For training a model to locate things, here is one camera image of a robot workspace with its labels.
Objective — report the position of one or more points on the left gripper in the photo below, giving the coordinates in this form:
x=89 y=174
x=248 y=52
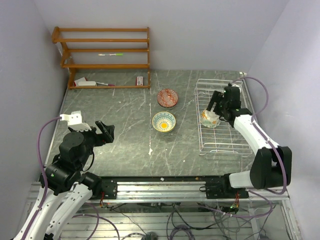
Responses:
x=107 y=136

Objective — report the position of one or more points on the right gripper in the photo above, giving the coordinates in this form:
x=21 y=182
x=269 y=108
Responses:
x=214 y=99

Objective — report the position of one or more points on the orange flower bowl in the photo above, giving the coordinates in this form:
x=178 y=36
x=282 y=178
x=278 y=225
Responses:
x=209 y=119

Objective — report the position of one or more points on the blue yellow patterned bowl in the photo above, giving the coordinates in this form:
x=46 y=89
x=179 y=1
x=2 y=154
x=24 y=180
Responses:
x=164 y=122

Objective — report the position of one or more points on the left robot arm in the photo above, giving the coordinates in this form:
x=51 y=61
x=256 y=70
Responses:
x=65 y=187

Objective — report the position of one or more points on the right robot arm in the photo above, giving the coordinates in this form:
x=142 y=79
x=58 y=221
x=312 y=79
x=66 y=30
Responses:
x=272 y=164

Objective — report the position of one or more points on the pink white pen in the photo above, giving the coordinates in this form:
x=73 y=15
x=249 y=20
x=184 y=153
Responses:
x=105 y=84

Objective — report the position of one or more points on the red patterned bowl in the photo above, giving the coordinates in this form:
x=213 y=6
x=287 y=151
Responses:
x=167 y=98

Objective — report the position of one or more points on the small red white box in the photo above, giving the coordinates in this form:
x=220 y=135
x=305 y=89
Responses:
x=139 y=81

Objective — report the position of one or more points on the green white pen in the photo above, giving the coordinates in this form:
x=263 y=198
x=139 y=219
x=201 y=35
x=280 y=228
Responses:
x=110 y=54

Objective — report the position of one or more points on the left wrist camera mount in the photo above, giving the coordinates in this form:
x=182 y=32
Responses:
x=75 y=121

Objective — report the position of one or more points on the white wire dish rack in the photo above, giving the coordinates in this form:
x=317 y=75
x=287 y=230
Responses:
x=222 y=139

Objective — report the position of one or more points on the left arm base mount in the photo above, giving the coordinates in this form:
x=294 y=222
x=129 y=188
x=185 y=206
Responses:
x=109 y=189

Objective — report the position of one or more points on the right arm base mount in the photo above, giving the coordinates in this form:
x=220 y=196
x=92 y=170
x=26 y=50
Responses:
x=219 y=187

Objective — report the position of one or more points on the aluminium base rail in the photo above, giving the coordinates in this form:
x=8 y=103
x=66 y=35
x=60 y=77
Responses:
x=152 y=192

